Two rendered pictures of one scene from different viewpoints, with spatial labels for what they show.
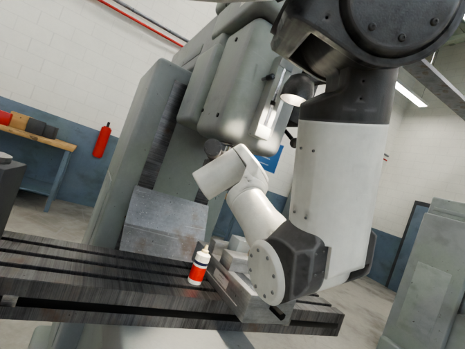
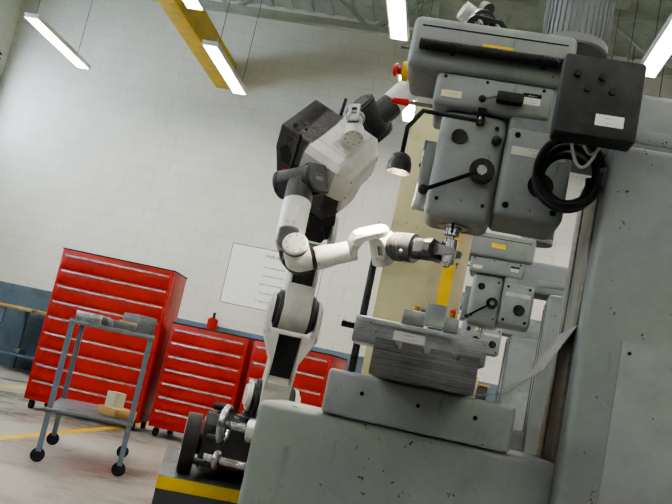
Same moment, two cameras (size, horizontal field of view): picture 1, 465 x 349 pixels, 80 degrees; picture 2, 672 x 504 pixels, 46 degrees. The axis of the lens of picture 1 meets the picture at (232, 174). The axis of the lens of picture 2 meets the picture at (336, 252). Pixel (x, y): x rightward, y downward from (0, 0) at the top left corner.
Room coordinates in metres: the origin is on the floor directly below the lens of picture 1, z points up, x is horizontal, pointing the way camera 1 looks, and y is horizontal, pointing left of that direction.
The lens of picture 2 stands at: (1.89, -2.02, 0.80)
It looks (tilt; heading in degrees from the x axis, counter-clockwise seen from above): 9 degrees up; 126
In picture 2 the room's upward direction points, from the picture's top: 12 degrees clockwise
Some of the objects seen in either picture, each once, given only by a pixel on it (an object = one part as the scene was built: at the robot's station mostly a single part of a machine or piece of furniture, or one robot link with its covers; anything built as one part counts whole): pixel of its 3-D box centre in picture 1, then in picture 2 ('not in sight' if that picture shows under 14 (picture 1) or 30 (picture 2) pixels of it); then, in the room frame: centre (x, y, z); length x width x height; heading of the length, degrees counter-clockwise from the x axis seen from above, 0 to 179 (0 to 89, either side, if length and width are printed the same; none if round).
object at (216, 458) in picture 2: not in sight; (229, 462); (0.26, -0.10, 0.49); 0.22 x 0.06 x 0.06; 27
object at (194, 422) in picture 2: not in sight; (189, 442); (-0.03, 0.03, 0.50); 0.20 x 0.05 x 0.20; 134
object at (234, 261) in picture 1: (247, 263); (413, 320); (0.81, -0.13, 1.00); 0.15 x 0.06 x 0.04; 120
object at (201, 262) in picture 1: (200, 263); not in sight; (0.78, 0.00, 0.97); 0.04 x 0.04 x 0.11
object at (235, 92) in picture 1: (252, 93); (464, 174); (0.80, 0.03, 1.47); 0.21 x 0.19 x 0.32; 117
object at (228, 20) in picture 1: (269, 30); (490, 110); (0.84, 0.04, 1.68); 0.34 x 0.24 x 0.10; 27
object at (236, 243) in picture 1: (240, 248); (435, 316); (0.86, -0.10, 1.03); 0.06 x 0.05 x 0.06; 120
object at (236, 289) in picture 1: (239, 270); (420, 335); (0.84, -0.11, 0.97); 0.35 x 0.15 x 0.11; 30
